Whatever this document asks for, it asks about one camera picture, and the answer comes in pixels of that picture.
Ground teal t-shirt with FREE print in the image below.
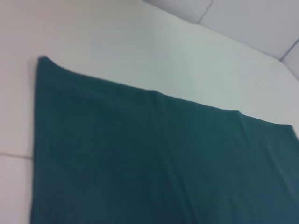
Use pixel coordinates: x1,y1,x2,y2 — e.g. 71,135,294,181
29,56,299,224

